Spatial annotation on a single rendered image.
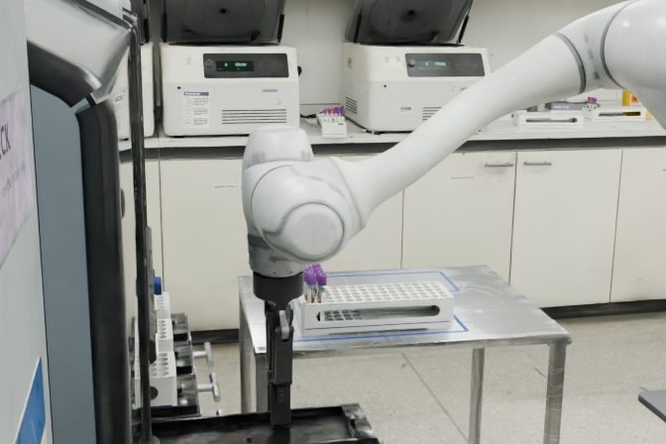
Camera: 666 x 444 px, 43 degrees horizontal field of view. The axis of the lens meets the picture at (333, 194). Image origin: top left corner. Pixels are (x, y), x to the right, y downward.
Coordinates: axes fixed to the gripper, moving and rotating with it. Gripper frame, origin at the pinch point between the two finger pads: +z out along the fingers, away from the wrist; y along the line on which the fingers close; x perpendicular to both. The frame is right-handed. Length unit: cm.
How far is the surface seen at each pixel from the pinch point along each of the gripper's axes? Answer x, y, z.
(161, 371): -17.3, -8.0, -2.2
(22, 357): -20, 103, -52
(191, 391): -12.6, -9.8, 2.6
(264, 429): -2.5, 2.1, 4.0
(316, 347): 10.5, -23.4, 2.4
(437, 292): 36.2, -31.8, -3.5
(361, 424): 11.4, 6.1, 2.5
